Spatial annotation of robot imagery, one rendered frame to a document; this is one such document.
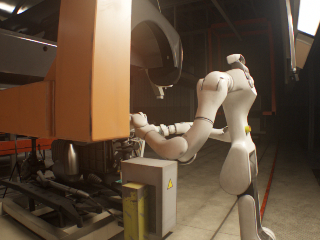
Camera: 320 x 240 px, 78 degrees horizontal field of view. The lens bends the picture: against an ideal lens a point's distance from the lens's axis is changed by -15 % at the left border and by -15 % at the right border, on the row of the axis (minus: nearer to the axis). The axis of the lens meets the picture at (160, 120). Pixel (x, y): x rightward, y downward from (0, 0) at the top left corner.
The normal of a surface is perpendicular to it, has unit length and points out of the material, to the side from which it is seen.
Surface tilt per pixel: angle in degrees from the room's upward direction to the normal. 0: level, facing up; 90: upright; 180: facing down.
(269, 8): 90
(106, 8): 90
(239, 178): 90
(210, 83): 71
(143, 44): 142
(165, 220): 90
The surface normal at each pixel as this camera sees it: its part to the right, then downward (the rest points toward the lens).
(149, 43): -0.31, 0.80
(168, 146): -0.72, -0.40
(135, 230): -0.50, 0.03
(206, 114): -0.04, -0.34
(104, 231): 0.86, 0.01
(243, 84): 0.00, 0.07
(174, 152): -0.55, -0.30
